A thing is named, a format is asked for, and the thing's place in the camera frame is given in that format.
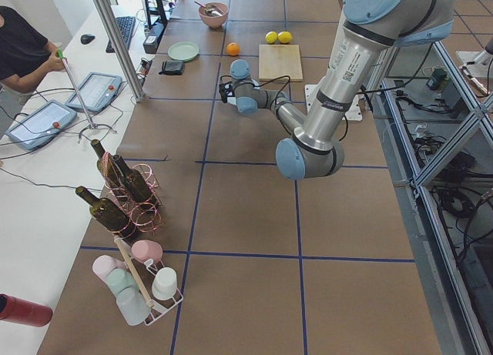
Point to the dark wine bottle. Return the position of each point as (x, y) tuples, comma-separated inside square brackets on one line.
[(104, 164), (106, 212), (134, 182)]

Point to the dark grey folded cloth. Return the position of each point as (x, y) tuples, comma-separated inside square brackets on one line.
[(172, 68)]

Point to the black desktop box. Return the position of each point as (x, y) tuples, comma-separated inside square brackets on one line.
[(153, 39)]

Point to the wooden cutting board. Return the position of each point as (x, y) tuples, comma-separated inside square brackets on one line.
[(278, 60)]

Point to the red bottle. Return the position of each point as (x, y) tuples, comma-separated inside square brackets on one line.
[(20, 311)]

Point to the teach pendant tablet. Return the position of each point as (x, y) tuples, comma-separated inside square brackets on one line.
[(42, 125), (98, 90)]

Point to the pale green cup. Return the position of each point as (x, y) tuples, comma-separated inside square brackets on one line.
[(118, 280)]

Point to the black keyboard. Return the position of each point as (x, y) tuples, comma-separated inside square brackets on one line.
[(126, 26)]

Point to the grey cup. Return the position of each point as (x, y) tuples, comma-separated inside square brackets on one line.
[(132, 306)]

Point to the person in black shirt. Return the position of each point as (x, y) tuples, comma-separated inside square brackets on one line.
[(27, 56)]

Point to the orange fruit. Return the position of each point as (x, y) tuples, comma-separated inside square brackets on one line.
[(233, 49)]

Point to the copper wire bottle rack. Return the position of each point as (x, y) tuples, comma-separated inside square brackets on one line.
[(145, 216)]

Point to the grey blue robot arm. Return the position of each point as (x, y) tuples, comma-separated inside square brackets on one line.
[(368, 28)]

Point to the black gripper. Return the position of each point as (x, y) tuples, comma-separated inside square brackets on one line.
[(224, 91)]

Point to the white cup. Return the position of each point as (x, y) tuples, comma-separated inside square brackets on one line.
[(165, 284)]

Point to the pink bowl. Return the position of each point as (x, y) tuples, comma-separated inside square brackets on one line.
[(211, 20)]

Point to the white wire cup rack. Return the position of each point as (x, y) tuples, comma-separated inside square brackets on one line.
[(159, 308)]

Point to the pink cup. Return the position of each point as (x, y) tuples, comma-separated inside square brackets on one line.
[(103, 265), (146, 249)]

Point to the light green plate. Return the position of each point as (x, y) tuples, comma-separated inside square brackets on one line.
[(183, 51)]

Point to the aluminium frame post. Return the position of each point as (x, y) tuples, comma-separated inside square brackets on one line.
[(106, 14)]

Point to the metal scoop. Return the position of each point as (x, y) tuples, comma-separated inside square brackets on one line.
[(210, 9)]

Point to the green handled metal stick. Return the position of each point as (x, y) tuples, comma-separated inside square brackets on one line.
[(91, 125)]

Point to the yellow lemon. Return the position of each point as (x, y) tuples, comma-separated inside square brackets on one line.
[(271, 37), (284, 37)]

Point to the black computer mouse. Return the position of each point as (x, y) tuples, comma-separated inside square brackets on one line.
[(85, 39)]

